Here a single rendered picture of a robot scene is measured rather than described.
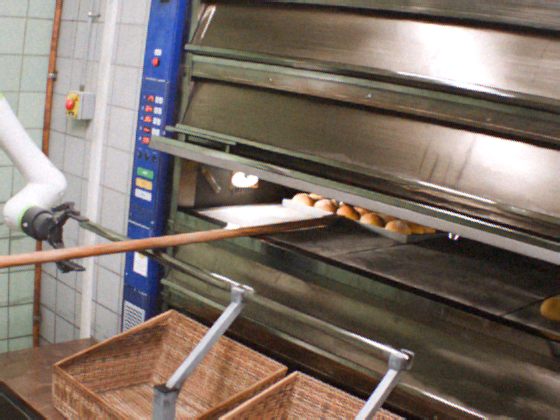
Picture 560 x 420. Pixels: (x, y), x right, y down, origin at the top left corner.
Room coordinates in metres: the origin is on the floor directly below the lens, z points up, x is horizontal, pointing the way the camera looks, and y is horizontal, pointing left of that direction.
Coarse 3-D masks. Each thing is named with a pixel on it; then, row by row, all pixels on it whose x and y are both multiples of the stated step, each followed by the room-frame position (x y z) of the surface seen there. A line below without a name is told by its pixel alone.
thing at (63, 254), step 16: (272, 224) 2.46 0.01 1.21; (288, 224) 2.51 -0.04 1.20; (304, 224) 2.56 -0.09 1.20; (320, 224) 2.63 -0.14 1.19; (128, 240) 2.05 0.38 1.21; (144, 240) 2.09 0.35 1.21; (160, 240) 2.12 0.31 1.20; (176, 240) 2.16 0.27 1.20; (192, 240) 2.21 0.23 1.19; (208, 240) 2.26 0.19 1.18; (0, 256) 1.76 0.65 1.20; (16, 256) 1.78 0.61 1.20; (32, 256) 1.81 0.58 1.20; (48, 256) 1.85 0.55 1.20; (64, 256) 1.88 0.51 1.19; (80, 256) 1.92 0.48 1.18
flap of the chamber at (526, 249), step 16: (160, 144) 2.47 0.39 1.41; (208, 160) 2.32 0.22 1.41; (224, 160) 2.27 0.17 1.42; (256, 176) 2.18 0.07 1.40; (272, 176) 2.14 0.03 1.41; (320, 192) 2.02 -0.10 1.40; (336, 192) 1.99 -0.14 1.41; (368, 208) 1.92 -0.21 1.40; (384, 208) 1.89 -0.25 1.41; (400, 208) 1.86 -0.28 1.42; (432, 224) 1.79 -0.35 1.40; (448, 224) 1.77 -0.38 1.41; (480, 240) 1.70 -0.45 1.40; (496, 240) 1.68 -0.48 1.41; (512, 240) 1.65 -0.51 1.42; (544, 256) 1.59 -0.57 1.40
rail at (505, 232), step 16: (176, 144) 2.42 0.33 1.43; (192, 144) 2.38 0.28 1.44; (240, 160) 2.23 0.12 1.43; (288, 176) 2.11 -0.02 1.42; (304, 176) 2.07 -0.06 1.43; (352, 192) 1.96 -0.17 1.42; (368, 192) 1.93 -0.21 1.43; (416, 208) 1.83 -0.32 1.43; (432, 208) 1.81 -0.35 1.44; (464, 224) 1.74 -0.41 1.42; (480, 224) 1.71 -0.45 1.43; (528, 240) 1.63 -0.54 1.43; (544, 240) 1.60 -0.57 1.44
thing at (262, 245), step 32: (192, 224) 2.56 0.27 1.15; (224, 224) 2.51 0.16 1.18; (288, 256) 2.27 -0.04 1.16; (320, 256) 2.25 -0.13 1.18; (384, 288) 2.04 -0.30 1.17; (416, 288) 2.03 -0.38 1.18; (448, 320) 1.90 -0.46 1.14; (480, 320) 1.84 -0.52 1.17; (512, 320) 1.83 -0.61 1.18; (544, 352) 1.71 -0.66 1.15
